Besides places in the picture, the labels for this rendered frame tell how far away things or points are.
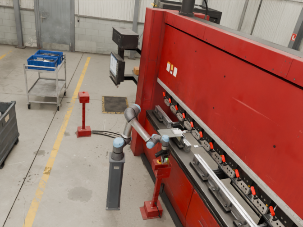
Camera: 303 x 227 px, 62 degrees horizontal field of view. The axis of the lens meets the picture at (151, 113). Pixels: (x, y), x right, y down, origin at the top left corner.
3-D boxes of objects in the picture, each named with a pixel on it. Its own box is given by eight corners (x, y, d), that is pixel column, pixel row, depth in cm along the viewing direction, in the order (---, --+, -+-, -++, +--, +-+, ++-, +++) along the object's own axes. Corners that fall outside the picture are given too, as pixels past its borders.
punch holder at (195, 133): (191, 133, 282) (194, 120, 275) (198, 132, 285) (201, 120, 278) (198, 140, 270) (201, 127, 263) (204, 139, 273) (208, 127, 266)
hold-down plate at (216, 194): (208, 189, 250) (208, 187, 248) (212, 188, 252) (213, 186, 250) (225, 213, 225) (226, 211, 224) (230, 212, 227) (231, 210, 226)
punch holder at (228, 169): (222, 168, 234) (226, 153, 226) (229, 166, 237) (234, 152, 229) (231, 179, 221) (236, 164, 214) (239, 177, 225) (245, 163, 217)
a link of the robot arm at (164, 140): (163, 133, 270) (170, 135, 267) (162, 142, 276) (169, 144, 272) (160, 137, 264) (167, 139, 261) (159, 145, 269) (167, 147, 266)
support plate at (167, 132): (157, 130, 314) (157, 129, 313) (176, 129, 323) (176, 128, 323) (162, 138, 299) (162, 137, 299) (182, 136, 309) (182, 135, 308)
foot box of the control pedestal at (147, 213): (139, 207, 329) (140, 200, 323) (157, 205, 336) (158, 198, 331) (142, 220, 312) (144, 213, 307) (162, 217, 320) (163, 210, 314)
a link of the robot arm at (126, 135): (115, 144, 294) (126, 105, 266) (122, 138, 306) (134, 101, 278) (124, 149, 291) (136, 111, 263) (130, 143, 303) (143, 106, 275)
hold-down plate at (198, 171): (189, 163, 282) (190, 161, 281) (193, 162, 284) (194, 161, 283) (203, 182, 258) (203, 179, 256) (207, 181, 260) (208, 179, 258)
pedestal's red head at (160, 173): (151, 167, 301) (153, 155, 293) (163, 166, 306) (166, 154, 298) (156, 179, 284) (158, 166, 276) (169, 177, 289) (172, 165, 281)
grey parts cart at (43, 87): (38, 92, 589) (35, 51, 545) (67, 94, 599) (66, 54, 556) (25, 109, 510) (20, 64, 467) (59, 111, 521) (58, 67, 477)
